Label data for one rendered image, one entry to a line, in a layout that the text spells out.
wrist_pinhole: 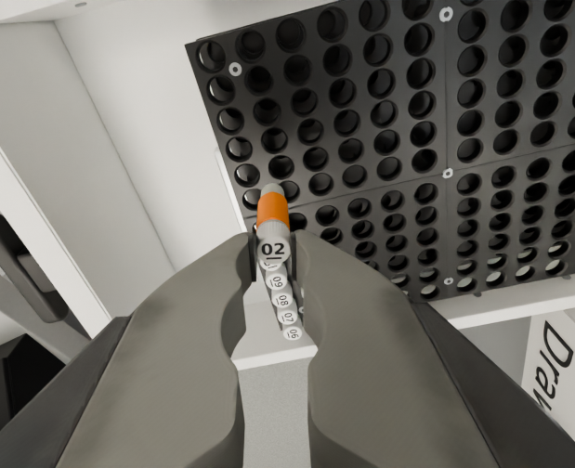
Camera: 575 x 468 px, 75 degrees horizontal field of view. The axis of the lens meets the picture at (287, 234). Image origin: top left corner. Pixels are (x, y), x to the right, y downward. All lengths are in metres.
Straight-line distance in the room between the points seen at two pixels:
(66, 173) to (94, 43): 0.08
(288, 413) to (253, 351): 1.69
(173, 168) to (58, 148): 0.08
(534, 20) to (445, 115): 0.05
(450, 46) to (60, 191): 0.19
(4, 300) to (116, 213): 0.30
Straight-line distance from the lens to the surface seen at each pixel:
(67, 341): 0.56
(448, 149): 0.21
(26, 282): 0.25
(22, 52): 0.24
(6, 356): 0.52
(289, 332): 0.24
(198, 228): 0.29
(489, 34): 0.20
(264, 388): 1.82
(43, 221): 0.20
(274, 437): 2.14
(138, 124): 0.27
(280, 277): 0.21
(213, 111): 0.19
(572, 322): 0.39
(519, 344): 0.54
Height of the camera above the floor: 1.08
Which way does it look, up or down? 59 degrees down
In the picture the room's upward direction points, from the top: 176 degrees clockwise
